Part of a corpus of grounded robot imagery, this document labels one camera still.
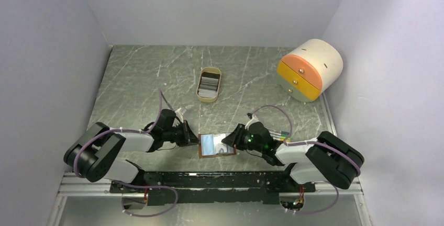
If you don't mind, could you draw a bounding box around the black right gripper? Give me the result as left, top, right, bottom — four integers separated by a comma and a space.
221, 123, 264, 153

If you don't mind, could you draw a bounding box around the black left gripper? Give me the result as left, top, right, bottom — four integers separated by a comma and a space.
163, 120, 201, 147

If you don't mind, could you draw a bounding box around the brown leather card holder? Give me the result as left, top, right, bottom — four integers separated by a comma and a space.
198, 133, 236, 158

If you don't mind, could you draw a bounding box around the beige oval tray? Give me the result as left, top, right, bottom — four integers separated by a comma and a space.
196, 67, 222, 103

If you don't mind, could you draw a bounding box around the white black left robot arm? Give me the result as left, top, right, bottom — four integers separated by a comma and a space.
63, 109, 199, 193

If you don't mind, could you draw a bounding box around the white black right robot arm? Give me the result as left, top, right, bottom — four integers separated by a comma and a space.
222, 121, 364, 191

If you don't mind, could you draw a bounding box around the stack of credit cards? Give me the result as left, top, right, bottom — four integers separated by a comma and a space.
197, 72, 220, 98

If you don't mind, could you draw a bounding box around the pack of coloured markers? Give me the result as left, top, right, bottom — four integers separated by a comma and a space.
268, 129, 290, 142

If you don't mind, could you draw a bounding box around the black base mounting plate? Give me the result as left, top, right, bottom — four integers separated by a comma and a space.
109, 171, 315, 206

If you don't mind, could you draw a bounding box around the round pastel drawer cabinet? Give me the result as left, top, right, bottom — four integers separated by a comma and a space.
276, 39, 343, 103

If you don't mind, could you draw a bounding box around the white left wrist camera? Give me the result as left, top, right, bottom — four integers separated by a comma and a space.
175, 107, 187, 123

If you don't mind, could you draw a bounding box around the aluminium frame rail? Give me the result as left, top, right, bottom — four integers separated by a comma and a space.
48, 93, 365, 226

